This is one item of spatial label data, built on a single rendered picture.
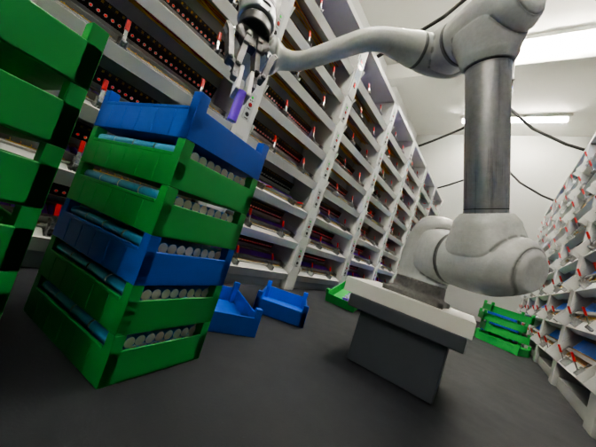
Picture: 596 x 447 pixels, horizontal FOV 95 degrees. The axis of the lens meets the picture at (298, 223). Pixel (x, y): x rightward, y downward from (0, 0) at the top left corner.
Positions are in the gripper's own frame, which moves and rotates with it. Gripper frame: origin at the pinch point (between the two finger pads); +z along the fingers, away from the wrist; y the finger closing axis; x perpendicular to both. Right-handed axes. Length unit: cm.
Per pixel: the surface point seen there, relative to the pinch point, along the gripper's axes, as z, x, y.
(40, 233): 24, 59, -29
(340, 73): -118, 48, 75
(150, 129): 15.5, 5.9, -12.3
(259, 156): 11.5, 4.4, 8.0
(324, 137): -75, 64, 76
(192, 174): 23.1, 2.0, -4.4
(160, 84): -28, 40, -15
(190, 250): 33.2, 10.9, 0.1
